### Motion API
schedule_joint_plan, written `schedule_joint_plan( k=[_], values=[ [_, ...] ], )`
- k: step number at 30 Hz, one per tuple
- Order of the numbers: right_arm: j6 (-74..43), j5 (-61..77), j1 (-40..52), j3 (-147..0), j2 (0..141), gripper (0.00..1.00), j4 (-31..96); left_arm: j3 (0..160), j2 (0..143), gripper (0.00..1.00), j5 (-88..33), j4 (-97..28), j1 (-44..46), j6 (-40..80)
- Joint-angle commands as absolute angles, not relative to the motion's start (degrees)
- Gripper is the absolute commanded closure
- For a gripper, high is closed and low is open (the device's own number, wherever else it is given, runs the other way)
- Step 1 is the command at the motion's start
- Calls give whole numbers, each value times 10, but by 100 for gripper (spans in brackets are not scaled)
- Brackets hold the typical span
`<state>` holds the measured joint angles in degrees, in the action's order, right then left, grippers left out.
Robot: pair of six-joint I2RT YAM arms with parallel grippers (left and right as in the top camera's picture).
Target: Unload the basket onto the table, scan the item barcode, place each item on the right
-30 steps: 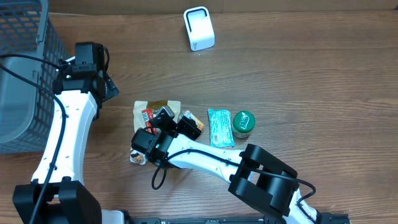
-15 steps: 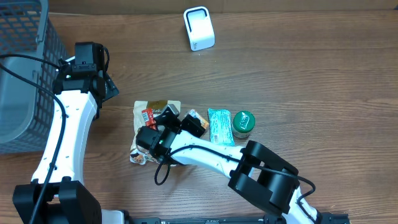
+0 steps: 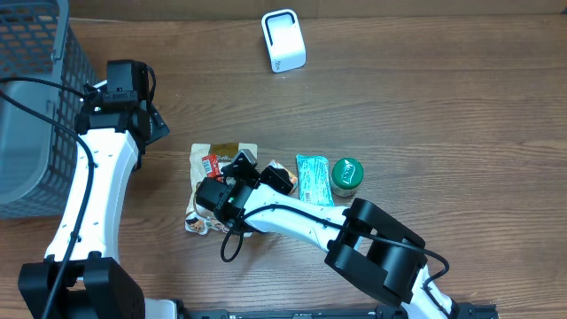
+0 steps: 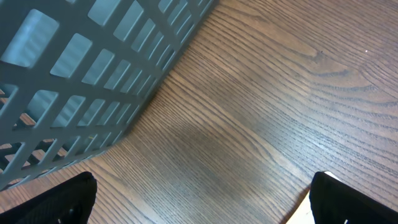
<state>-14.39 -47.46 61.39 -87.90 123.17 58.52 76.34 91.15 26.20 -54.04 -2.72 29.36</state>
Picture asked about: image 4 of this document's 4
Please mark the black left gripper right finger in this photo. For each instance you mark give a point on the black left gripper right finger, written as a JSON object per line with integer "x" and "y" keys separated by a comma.
{"x": 332, "y": 201}

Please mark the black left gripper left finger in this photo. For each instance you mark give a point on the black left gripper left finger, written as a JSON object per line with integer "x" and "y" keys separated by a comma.
{"x": 69, "y": 202}

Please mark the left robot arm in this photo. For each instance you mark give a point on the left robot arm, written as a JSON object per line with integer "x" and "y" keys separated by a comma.
{"x": 301, "y": 211}

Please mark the grey plastic mesh basket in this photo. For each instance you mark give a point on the grey plastic mesh basket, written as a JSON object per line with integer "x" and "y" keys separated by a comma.
{"x": 76, "y": 74}

